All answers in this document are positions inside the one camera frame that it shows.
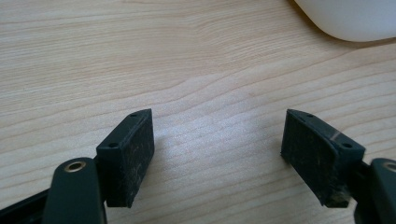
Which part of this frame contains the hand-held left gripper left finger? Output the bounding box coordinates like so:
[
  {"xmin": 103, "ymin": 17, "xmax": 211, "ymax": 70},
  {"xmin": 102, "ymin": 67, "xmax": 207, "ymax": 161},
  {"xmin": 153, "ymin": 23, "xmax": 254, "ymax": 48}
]
[{"xmin": 95, "ymin": 108, "xmax": 156, "ymax": 209}]

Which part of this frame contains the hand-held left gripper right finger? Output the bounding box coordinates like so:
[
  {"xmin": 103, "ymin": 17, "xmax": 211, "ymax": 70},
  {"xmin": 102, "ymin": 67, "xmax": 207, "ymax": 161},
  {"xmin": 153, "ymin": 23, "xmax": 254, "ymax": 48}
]
[{"xmin": 280, "ymin": 108, "xmax": 366, "ymax": 209}]

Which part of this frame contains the white plastic bin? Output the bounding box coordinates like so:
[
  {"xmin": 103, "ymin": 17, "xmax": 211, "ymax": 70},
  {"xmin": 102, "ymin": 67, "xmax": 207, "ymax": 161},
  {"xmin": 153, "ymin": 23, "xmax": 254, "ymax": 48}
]
[{"xmin": 293, "ymin": 0, "xmax": 396, "ymax": 43}]

